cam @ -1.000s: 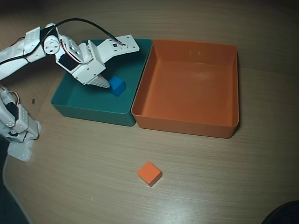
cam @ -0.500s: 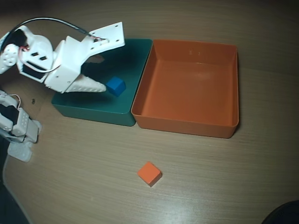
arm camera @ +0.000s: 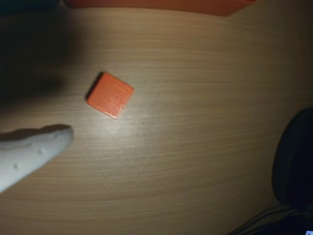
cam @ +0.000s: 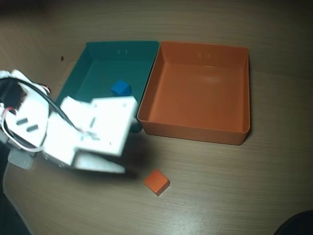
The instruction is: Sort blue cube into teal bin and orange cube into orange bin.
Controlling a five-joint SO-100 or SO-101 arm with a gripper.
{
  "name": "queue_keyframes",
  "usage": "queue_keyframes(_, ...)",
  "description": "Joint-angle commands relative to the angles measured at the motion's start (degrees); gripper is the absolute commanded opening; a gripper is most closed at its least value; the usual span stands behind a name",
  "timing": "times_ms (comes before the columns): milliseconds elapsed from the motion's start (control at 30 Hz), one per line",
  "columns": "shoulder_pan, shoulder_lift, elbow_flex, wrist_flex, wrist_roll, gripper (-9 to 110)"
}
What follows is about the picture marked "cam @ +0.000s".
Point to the teal plastic box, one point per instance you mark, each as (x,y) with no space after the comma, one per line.
(105,63)

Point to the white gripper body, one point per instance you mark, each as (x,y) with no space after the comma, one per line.
(111,133)

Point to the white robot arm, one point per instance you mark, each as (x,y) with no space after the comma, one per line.
(34,110)

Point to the blue cube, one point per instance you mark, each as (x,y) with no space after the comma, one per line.
(119,88)

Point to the orange cube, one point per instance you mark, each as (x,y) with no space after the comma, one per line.
(155,181)

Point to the white foam pad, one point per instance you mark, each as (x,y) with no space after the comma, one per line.
(22,161)

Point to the dark round object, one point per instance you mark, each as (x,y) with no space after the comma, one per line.
(300,225)

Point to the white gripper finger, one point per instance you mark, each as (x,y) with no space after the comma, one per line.
(97,164)

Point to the orange plastic box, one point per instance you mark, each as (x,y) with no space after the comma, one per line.
(195,98)

